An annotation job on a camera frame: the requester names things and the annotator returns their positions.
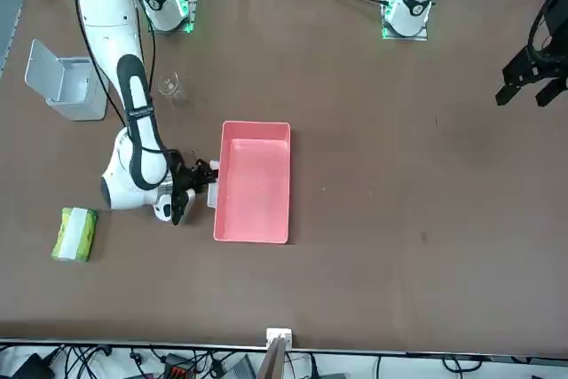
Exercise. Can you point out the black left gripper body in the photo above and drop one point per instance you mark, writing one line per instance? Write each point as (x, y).
(559, 15)

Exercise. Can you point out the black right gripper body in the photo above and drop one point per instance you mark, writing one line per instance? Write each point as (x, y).
(182, 177)

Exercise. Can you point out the white tissue sheet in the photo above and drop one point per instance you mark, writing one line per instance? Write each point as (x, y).
(212, 197)

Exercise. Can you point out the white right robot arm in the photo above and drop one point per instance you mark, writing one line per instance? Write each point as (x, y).
(111, 33)

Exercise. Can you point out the pink plastic container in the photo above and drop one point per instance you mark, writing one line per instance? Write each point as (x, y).
(253, 192)

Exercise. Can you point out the large glass beaker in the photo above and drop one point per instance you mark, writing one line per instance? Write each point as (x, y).
(171, 86)

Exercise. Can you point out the green tissue pack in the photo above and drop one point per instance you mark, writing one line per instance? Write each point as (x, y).
(73, 232)

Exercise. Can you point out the black and red device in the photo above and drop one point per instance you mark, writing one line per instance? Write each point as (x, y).
(177, 370)

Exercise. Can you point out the grey power adapter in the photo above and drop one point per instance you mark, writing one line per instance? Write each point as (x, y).
(242, 370)

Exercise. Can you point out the black power adapter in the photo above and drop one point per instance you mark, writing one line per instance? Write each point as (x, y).
(31, 368)

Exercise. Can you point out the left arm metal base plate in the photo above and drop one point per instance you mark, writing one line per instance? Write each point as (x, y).
(406, 37)

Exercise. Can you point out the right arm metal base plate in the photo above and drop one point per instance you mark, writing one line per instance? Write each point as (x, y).
(173, 31)

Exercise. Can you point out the aluminium camera post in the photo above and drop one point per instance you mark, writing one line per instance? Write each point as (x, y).
(279, 337)

